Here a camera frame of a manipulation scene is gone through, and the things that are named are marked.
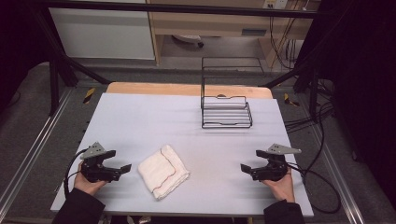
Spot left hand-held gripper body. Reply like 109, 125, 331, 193
79, 141, 122, 184

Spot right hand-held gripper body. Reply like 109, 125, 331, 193
250, 143, 303, 182

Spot person's left hand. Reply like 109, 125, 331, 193
73, 161, 108, 197

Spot person's right hand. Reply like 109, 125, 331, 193
261, 167, 296, 203

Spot white folded towel red stitching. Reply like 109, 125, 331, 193
137, 144, 191, 202

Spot yellow black tape marker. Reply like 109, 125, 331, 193
283, 91, 301, 108
82, 87, 97, 105

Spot white table mat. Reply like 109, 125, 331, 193
49, 91, 315, 218

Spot wooden table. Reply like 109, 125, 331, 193
105, 81, 275, 100

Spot white cabinet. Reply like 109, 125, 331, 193
48, 0, 156, 61

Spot black curtain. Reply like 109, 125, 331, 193
0, 0, 52, 108
318, 0, 396, 202

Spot white object under desk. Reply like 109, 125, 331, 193
171, 34, 205, 49

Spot light wooden desk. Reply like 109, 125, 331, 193
145, 0, 322, 67

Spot white power strip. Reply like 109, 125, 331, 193
262, 0, 290, 10

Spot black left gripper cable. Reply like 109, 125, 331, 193
63, 147, 91, 199

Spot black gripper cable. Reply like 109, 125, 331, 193
63, 147, 91, 199
285, 161, 343, 216

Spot black wire rack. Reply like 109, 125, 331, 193
200, 56, 266, 130

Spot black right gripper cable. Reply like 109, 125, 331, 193
285, 161, 343, 216

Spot bundle of black floor cables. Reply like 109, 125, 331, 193
283, 77, 336, 134

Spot aluminium floor rail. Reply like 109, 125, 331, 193
0, 88, 75, 217
306, 122, 367, 224

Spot black metal frame leg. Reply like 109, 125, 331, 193
262, 59, 323, 124
32, 10, 112, 118

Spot hanging cables under desk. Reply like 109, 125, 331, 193
267, 13, 301, 72

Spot black metal frame bar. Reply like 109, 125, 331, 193
31, 0, 323, 20

